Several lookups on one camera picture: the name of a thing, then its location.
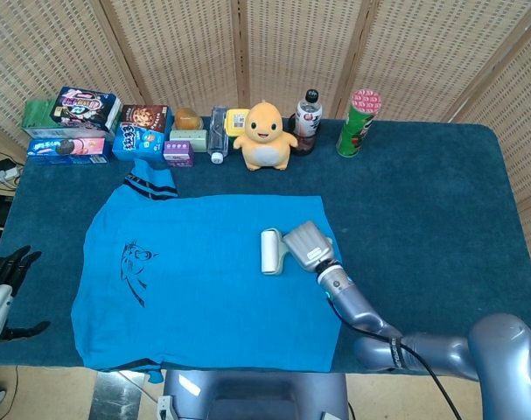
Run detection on clear plastic water bottle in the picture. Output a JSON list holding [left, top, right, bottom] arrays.
[[207, 104, 229, 165]]

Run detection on yellow small box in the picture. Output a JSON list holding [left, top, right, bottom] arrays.
[[224, 108, 251, 140]]

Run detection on dark blue tablecloth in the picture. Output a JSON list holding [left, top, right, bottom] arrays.
[[0, 116, 531, 375]]

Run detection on pale green lint roller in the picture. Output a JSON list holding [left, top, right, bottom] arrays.
[[260, 227, 335, 277]]

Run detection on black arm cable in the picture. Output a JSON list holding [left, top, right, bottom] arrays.
[[325, 292, 450, 420]]

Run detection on orange round fruit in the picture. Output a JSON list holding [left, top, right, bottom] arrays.
[[173, 107, 204, 131]]

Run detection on pale green small box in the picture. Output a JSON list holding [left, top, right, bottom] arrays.
[[169, 128, 207, 154]]

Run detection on pink and blue biscuit box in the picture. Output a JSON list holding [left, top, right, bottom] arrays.
[[26, 136, 111, 166]]

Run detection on brown cookie box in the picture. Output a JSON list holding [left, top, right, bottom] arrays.
[[119, 103, 174, 135]]

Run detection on blue cookie box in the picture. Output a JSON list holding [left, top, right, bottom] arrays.
[[111, 122, 172, 164]]

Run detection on woven folding screen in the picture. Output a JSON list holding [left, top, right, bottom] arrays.
[[0, 0, 531, 307]]

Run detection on purple small box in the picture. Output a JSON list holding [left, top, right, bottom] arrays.
[[162, 140, 195, 168]]

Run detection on white labelled drink bottle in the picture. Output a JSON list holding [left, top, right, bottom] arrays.
[[294, 88, 324, 152]]

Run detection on orange dinosaur plush toy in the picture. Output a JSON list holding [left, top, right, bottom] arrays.
[[233, 101, 299, 172]]

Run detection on green and grey box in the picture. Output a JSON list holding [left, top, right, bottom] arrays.
[[21, 98, 117, 141]]

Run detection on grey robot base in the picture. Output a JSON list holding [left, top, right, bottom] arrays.
[[157, 369, 349, 420]]

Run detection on green chips can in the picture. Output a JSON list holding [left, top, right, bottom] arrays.
[[337, 88, 383, 158]]

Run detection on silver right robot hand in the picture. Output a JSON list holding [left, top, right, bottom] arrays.
[[282, 220, 336, 275]]

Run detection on blue t-shirt with black print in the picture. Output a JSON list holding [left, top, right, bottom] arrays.
[[70, 157, 343, 386]]

